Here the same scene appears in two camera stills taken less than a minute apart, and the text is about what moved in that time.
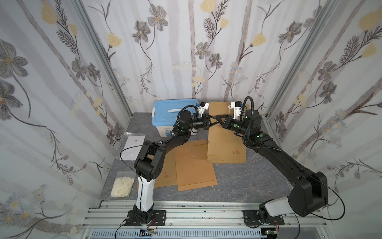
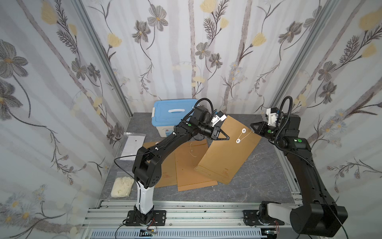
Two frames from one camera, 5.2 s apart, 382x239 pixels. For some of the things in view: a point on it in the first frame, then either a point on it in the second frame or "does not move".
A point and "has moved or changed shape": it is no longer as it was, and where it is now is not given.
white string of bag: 191,150 does not move
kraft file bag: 225,145 has moved or changed shape
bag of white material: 122,187 does not move
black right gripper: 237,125 to 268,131
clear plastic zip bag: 132,145 does not move
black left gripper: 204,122 to 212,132
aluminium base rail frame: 204,215 does not move
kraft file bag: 168,177 does not move
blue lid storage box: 164,114 does not move
